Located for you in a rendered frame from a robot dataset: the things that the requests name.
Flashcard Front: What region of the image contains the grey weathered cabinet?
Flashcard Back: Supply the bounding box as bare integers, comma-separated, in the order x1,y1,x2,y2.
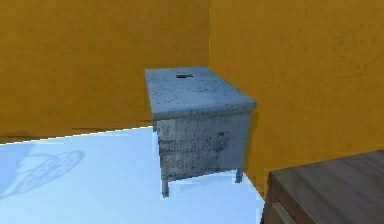
144,65,258,199

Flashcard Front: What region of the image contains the dark brown wooden furniture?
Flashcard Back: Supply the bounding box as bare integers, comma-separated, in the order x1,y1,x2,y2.
260,149,384,224

